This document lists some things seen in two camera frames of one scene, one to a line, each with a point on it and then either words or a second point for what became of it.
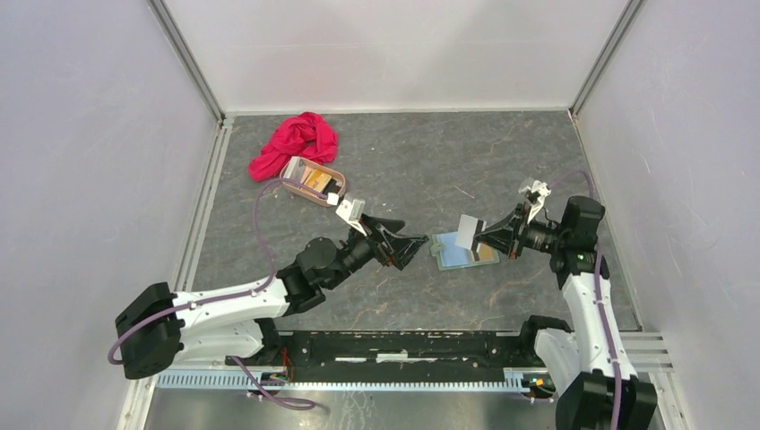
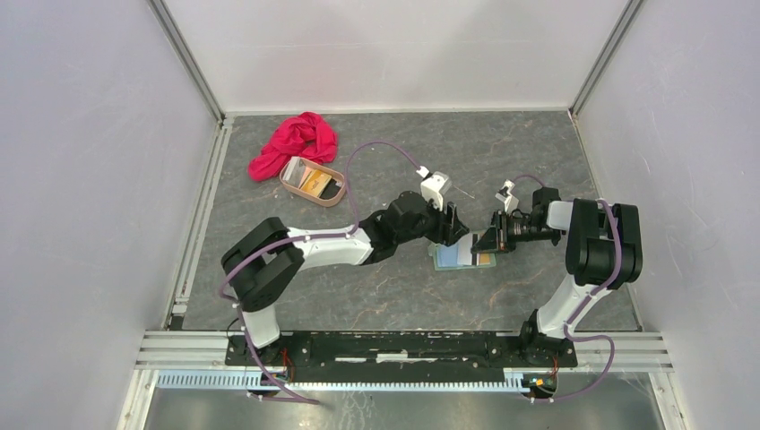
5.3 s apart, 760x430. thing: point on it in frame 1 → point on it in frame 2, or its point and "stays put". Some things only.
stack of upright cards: x=294 y=168 stays put
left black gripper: x=400 y=250 → x=449 y=228
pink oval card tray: x=312 y=176 stays put
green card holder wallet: x=449 y=255 stays put
